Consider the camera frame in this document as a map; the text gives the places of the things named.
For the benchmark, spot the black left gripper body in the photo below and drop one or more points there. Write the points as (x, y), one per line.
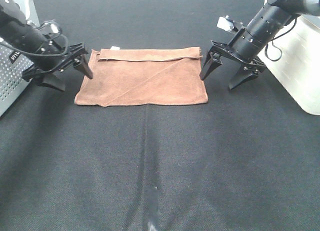
(54, 54)

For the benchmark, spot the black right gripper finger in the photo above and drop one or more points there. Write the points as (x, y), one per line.
(243, 75)
(212, 61)

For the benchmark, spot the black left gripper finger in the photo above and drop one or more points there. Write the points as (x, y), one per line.
(80, 64)
(51, 81)

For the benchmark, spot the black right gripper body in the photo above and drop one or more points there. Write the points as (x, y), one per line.
(244, 47)

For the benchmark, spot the brown towel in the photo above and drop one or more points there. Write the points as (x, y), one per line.
(133, 77)

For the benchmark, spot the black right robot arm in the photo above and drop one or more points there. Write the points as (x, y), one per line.
(275, 14)

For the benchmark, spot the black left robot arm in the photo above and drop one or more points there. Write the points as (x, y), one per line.
(16, 30)

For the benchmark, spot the grey perforated laundry basket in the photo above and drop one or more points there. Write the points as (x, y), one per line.
(12, 63)

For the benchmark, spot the white plastic storage bin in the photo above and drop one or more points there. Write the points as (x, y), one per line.
(294, 59)

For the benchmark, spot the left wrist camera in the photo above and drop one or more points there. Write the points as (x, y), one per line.
(50, 28)

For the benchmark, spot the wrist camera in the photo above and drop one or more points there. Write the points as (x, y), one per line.
(227, 24)
(50, 28)

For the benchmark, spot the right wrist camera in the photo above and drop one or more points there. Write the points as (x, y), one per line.
(227, 24)

